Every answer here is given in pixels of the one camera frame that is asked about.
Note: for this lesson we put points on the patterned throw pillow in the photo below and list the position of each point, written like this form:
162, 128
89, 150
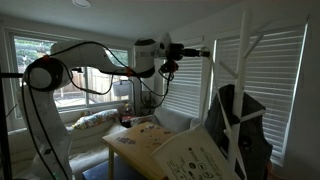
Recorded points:
144, 120

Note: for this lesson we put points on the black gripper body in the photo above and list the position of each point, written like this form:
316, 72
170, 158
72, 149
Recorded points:
176, 52

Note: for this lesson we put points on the blue rug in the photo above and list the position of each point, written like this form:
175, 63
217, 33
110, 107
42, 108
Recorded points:
113, 170

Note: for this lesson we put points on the white wooden coat rack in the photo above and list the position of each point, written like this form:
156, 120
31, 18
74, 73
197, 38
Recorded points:
240, 80

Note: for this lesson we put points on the round ceiling light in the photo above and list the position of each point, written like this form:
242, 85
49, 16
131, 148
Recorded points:
81, 3

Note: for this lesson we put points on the clear glass window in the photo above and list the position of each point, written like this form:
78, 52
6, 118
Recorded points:
73, 83

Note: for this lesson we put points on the large white window blinds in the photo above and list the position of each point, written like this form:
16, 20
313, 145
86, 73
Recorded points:
273, 93

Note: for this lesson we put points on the black vertical stand pole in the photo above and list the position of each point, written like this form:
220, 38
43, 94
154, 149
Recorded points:
4, 133

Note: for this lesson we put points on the narrow white window blinds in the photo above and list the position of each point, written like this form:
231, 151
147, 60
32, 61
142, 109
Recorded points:
185, 83

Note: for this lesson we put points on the wooden table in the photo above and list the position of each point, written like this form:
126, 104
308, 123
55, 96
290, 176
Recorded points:
140, 146

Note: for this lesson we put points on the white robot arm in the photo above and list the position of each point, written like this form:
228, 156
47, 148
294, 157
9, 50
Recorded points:
83, 53

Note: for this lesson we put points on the dark quilted jacket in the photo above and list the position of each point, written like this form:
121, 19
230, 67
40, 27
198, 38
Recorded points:
253, 136

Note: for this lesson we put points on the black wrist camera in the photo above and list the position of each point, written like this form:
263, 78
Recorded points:
168, 66

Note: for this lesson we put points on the grey couch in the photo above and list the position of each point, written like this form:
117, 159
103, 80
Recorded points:
166, 120

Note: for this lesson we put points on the floral throw pillow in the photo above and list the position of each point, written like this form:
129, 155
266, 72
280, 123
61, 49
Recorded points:
96, 118

